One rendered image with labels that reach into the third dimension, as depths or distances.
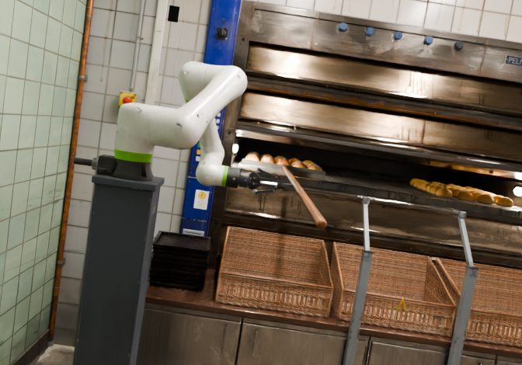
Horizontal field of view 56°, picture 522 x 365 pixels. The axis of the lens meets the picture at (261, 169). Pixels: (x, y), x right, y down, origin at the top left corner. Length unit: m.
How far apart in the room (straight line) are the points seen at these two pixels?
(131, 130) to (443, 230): 1.95
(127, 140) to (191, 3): 1.37
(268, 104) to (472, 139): 1.16
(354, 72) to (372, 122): 0.29
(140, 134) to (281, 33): 1.40
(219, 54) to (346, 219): 1.16
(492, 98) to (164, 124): 2.00
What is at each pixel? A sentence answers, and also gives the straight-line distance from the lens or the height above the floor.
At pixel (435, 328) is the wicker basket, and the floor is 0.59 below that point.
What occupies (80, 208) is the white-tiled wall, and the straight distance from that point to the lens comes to 2.98.
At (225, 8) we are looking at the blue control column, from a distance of 2.81.
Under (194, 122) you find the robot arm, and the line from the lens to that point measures 1.58.
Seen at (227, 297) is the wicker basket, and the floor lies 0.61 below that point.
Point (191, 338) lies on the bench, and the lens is 2.45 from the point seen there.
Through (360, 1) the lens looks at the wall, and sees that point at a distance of 2.89.
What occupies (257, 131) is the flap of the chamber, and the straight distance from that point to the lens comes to 2.61.
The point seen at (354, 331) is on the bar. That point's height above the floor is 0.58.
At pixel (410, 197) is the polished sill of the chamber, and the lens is 2.92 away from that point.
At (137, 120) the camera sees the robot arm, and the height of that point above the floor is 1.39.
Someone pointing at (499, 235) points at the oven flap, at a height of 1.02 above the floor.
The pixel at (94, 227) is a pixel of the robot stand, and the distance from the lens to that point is 1.68.
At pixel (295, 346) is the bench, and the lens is 2.45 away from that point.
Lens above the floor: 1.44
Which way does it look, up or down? 5 degrees down
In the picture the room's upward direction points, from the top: 9 degrees clockwise
